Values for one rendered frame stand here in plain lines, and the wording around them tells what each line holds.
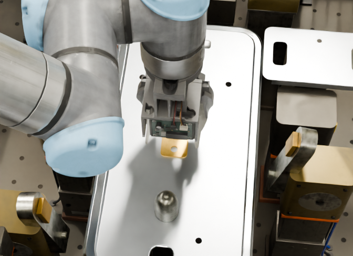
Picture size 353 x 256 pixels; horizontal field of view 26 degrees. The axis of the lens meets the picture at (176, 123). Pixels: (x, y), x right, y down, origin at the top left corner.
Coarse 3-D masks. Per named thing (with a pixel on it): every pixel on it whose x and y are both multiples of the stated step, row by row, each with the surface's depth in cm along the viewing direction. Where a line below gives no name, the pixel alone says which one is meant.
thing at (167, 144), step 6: (162, 138) 110; (168, 138) 110; (162, 144) 109; (168, 144) 109; (174, 144) 109; (180, 144) 109; (186, 144) 109; (162, 150) 109; (168, 150) 109; (180, 150) 109; (186, 150) 109; (168, 156) 108; (174, 156) 108; (180, 156) 108
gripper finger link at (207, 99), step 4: (204, 84) 99; (208, 84) 98; (204, 88) 98; (208, 88) 98; (204, 92) 99; (208, 92) 99; (212, 92) 100; (204, 96) 99; (208, 96) 99; (212, 96) 100; (204, 100) 100; (208, 100) 100; (212, 100) 100; (204, 104) 101; (208, 104) 101; (212, 104) 101; (204, 108) 102; (208, 108) 103; (204, 112) 103; (208, 112) 104
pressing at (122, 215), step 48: (240, 48) 118; (240, 96) 114; (144, 144) 109; (192, 144) 109; (240, 144) 109; (96, 192) 105; (144, 192) 106; (192, 192) 106; (240, 192) 106; (96, 240) 102; (144, 240) 102; (192, 240) 102; (240, 240) 102
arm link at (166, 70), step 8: (208, 40) 87; (208, 48) 87; (144, 56) 86; (152, 56) 85; (192, 56) 85; (200, 56) 86; (144, 64) 88; (152, 64) 86; (160, 64) 85; (168, 64) 85; (176, 64) 85; (184, 64) 85; (192, 64) 86; (200, 64) 88; (152, 72) 88; (160, 72) 87; (168, 72) 86; (176, 72) 86; (184, 72) 87; (192, 72) 88
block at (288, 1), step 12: (252, 0) 120; (264, 0) 119; (276, 0) 119; (288, 0) 119; (252, 12) 123; (264, 12) 122; (276, 12) 122; (288, 12) 121; (252, 24) 125; (264, 24) 125; (276, 24) 125; (288, 24) 125; (264, 36) 128; (276, 48) 130; (276, 60) 134; (264, 84) 140; (276, 84) 140; (264, 96) 144; (264, 108) 147
